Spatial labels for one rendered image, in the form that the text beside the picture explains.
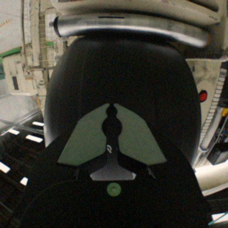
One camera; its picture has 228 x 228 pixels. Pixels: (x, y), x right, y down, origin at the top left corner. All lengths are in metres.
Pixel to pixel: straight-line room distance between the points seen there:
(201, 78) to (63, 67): 0.39
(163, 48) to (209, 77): 0.26
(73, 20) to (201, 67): 0.37
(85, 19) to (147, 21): 0.12
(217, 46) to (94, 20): 0.26
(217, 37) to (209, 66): 0.14
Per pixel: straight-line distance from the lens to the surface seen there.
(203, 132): 0.57
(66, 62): 0.19
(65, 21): 0.26
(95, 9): 0.28
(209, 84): 0.45
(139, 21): 0.25
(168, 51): 0.23
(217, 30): 0.33
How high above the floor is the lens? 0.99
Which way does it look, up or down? 25 degrees up
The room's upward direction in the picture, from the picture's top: 179 degrees counter-clockwise
